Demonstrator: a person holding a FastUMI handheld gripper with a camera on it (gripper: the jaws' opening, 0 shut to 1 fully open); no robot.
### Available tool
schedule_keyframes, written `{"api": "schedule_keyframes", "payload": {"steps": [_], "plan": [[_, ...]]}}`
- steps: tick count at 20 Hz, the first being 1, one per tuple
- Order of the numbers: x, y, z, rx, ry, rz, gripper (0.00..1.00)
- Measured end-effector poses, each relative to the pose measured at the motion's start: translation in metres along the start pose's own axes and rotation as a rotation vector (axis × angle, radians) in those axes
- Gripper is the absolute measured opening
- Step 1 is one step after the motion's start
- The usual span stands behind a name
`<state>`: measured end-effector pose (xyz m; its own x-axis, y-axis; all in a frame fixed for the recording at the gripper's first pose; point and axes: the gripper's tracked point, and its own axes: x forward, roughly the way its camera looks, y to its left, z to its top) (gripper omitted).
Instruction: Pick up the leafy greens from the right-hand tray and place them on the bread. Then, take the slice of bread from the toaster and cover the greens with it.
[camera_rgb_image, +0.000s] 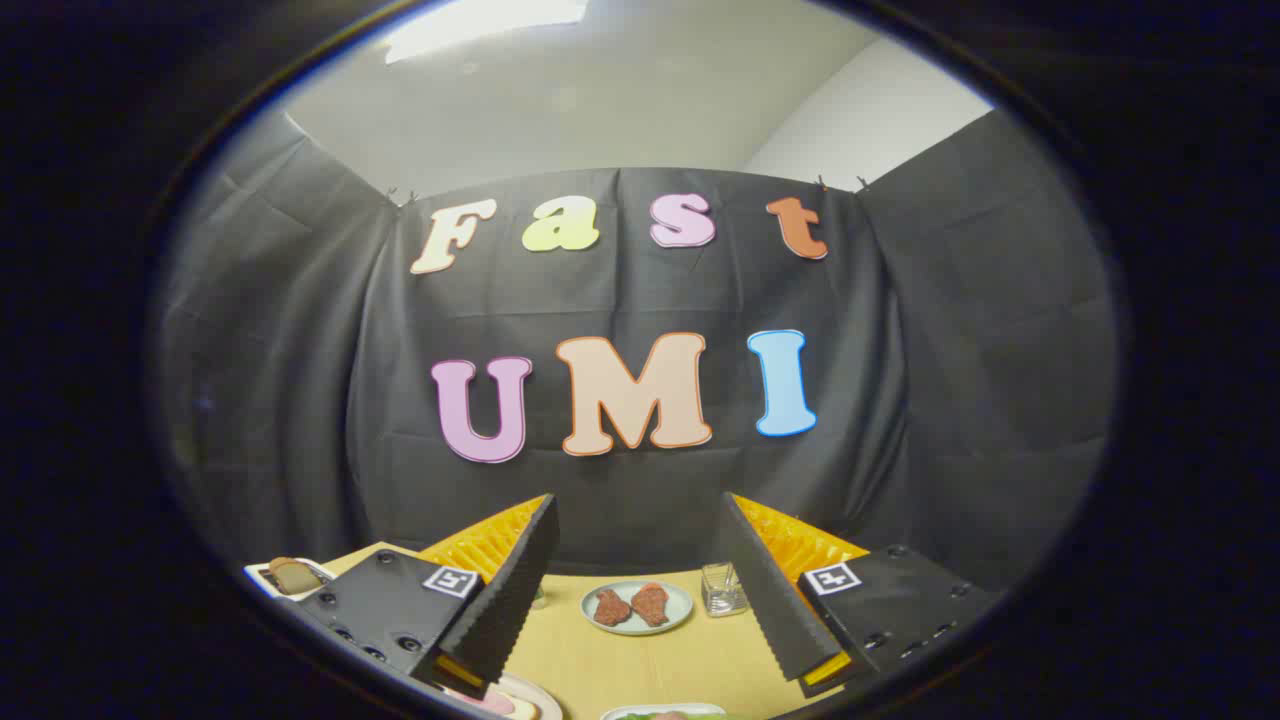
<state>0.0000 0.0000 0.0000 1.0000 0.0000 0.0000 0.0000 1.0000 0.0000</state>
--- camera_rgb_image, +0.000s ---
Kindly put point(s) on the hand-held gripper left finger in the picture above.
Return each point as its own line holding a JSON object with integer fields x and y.
{"x": 510, "y": 600}

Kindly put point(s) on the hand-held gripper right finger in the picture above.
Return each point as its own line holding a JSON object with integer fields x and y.
{"x": 770, "y": 600}

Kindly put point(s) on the green lettuce leaf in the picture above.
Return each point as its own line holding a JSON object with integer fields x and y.
{"x": 690, "y": 716}

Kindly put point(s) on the toasted bread slice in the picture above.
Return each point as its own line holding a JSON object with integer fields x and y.
{"x": 293, "y": 576}

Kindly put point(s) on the pale blue oval plate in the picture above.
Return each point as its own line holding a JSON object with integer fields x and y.
{"x": 680, "y": 600}

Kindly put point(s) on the dark brown meat piece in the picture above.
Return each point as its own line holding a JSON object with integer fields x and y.
{"x": 610, "y": 608}

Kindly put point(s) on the round beige plate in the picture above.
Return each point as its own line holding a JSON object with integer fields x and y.
{"x": 535, "y": 698}

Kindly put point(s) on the pink ham slice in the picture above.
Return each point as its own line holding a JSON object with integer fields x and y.
{"x": 490, "y": 702}

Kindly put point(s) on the bread slice with ham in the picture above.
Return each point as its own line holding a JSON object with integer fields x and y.
{"x": 520, "y": 710}

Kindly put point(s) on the reddish brown meat piece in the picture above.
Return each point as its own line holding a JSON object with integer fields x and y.
{"x": 651, "y": 604}

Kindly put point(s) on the white squarish plate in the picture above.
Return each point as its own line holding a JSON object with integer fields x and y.
{"x": 650, "y": 710}

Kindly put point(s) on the cream white toaster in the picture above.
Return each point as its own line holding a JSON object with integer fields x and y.
{"x": 258, "y": 580}

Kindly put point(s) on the black backdrop cloth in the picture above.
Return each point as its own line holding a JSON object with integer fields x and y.
{"x": 300, "y": 400}

